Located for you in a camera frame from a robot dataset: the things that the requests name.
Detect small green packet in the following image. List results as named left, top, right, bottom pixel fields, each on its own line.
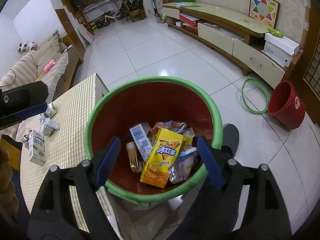
left=267, top=27, right=283, bottom=38

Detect white green milk carton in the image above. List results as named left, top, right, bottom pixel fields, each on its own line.
left=27, top=129, right=47, bottom=167

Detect person's leg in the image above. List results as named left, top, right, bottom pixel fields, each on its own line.
left=166, top=145, right=248, bottom=240

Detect blue silver wrapper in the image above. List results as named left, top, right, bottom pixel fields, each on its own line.
left=169, top=146, right=200, bottom=184

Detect brown biscuit packet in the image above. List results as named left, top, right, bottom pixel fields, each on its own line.
left=126, top=141, right=144, bottom=174

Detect black and white plush toy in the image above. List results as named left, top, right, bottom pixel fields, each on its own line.
left=19, top=41, right=38, bottom=54

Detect brown fuzzy cloth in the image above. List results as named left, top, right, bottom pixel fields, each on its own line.
left=0, top=140, right=20, bottom=215

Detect white balance bike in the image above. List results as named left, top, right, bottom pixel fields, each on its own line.
left=95, top=10, right=125, bottom=28

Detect beige striped sofa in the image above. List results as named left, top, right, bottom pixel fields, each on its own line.
left=0, top=34, right=80, bottom=110

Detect green hoop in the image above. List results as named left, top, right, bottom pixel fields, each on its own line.
left=241, top=78, right=270, bottom=115

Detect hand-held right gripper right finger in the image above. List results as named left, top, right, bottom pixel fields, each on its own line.
left=197, top=135, right=293, bottom=240

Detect white and blue box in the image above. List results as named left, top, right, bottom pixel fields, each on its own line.
left=129, top=122, right=154, bottom=163

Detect red flat box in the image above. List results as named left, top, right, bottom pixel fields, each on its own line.
left=179, top=14, right=200, bottom=27

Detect crumpled silver carton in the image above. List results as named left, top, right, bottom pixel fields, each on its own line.
left=39, top=118, right=60, bottom=136

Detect wooden chair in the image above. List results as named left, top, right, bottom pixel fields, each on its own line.
left=120, top=0, right=145, bottom=22

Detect floral print paper cup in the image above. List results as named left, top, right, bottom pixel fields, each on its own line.
left=41, top=102, right=57, bottom=119

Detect red plastic bucket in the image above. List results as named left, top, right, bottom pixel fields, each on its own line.
left=267, top=80, right=306, bottom=130

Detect pink toy stick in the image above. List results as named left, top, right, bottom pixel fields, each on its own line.
left=36, top=59, right=56, bottom=82

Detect person's grey shoe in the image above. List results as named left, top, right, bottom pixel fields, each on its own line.
left=221, top=123, right=240, bottom=155

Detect star pattern game board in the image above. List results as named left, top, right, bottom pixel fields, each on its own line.
left=248, top=0, right=281, bottom=29

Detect pink foam mats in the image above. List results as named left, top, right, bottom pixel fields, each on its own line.
left=75, top=24, right=96, bottom=43

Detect yellow drink carton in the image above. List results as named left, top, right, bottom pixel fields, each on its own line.
left=139, top=127, right=185, bottom=189

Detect red bin with green rim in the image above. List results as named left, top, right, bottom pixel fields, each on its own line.
left=84, top=76, right=223, bottom=205

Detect beige cushion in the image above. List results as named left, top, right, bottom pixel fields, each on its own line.
left=34, top=34, right=63, bottom=75

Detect wooden tv cabinet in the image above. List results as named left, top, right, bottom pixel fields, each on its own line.
left=162, top=2, right=288, bottom=83

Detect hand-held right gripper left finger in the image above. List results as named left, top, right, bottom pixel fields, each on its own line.
left=27, top=136, right=122, bottom=240

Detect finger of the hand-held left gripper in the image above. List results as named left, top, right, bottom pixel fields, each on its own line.
left=0, top=81, right=49, bottom=130

